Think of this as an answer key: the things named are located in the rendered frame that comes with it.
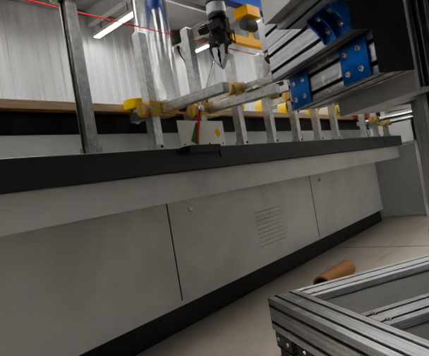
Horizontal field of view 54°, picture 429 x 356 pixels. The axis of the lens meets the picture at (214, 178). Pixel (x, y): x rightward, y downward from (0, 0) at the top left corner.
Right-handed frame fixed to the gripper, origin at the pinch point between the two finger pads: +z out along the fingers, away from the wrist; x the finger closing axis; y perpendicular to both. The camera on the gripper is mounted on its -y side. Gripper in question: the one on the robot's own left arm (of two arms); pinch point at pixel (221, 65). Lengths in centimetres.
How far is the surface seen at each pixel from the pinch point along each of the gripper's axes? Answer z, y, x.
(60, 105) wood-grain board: 12, -57, 23
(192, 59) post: -3.0, -9.9, 6.0
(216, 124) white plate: 22.1, -2.2, 5.5
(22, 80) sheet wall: -226, 286, 713
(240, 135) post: 26.5, 14.8, 7.3
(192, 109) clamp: 15.8, -13.0, 7.2
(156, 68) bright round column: -122, 265, 307
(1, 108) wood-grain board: 14, -75, 23
